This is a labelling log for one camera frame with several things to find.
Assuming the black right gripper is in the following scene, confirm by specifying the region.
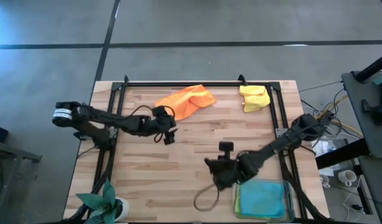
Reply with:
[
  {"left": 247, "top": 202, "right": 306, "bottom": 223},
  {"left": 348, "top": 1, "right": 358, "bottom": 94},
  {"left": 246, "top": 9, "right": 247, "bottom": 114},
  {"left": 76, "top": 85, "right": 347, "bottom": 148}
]
[{"left": 204, "top": 141, "right": 259, "bottom": 191}]

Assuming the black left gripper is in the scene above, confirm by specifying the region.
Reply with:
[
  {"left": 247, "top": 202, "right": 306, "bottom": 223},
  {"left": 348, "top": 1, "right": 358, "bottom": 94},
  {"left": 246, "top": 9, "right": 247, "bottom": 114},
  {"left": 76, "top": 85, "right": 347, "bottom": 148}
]
[{"left": 141, "top": 105, "right": 179, "bottom": 146}]

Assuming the orange microfiber towel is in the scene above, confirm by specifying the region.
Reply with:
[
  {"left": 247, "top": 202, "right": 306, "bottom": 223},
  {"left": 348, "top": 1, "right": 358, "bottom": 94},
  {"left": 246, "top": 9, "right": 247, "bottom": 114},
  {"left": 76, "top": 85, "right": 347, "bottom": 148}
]
[{"left": 154, "top": 84, "right": 217, "bottom": 121}]

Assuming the blue microfiber towel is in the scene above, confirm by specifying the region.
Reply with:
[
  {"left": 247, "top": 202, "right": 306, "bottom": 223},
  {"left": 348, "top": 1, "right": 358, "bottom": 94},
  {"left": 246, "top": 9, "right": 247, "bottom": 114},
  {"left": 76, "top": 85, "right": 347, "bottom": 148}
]
[{"left": 239, "top": 180, "right": 287, "bottom": 218}]

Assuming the yellow microfiber towel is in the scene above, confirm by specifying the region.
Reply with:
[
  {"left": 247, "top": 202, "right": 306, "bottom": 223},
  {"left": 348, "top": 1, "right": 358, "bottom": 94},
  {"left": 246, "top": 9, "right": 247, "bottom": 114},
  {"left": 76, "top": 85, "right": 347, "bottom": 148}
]
[{"left": 239, "top": 85, "right": 271, "bottom": 113}]

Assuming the clear plastic container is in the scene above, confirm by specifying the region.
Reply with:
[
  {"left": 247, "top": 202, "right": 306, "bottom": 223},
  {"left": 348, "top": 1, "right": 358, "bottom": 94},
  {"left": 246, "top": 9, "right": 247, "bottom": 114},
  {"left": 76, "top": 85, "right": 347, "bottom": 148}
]
[{"left": 231, "top": 179, "right": 296, "bottom": 222}]

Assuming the potted green plant white pot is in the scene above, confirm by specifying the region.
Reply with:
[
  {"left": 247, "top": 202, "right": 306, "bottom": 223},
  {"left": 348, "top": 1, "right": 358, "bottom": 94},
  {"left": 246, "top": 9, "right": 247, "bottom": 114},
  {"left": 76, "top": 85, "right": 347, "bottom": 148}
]
[{"left": 75, "top": 179, "right": 130, "bottom": 224}]

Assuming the black desk crossbar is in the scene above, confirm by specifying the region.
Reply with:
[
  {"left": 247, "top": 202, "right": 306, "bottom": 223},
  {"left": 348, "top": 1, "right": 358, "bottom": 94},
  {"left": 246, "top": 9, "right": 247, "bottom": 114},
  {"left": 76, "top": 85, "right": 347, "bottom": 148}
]
[{"left": 315, "top": 138, "right": 371, "bottom": 170}]

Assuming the white mug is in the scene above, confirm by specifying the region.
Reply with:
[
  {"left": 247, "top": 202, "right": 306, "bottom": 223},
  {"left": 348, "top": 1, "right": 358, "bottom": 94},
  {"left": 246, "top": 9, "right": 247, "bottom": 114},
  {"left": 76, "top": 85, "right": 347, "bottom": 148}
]
[{"left": 337, "top": 169, "right": 358, "bottom": 187}]

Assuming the black pole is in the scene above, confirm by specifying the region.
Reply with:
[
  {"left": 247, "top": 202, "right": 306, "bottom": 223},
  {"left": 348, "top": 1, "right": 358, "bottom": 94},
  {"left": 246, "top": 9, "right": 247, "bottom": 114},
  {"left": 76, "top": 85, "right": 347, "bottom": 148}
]
[{"left": 354, "top": 51, "right": 382, "bottom": 83}]

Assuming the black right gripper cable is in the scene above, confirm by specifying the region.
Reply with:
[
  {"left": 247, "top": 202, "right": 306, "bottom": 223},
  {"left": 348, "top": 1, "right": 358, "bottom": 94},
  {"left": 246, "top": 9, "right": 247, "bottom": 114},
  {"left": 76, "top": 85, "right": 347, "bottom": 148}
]
[{"left": 193, "top": 183, "right": 220, "bottom": 213}]

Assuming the black metal table frame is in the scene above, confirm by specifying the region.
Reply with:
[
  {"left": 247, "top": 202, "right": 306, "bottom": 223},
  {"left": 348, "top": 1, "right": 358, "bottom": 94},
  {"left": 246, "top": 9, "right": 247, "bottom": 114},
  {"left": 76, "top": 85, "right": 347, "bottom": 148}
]
[{"left": 91, "top": 81, "right": 307, "bottom": 224}]

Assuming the dark grey cart frame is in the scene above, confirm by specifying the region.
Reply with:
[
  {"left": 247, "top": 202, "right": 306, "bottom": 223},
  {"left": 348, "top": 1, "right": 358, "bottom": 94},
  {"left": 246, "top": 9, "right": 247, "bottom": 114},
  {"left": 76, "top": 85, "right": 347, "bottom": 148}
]
[{"left": 0, "top": 139, "right": 42, "bottom": 224}]

